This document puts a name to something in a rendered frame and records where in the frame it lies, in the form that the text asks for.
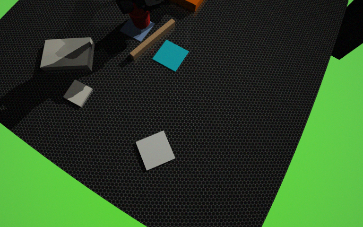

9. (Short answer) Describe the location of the tan long flat bar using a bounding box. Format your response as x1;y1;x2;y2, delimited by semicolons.
130;19;175;60

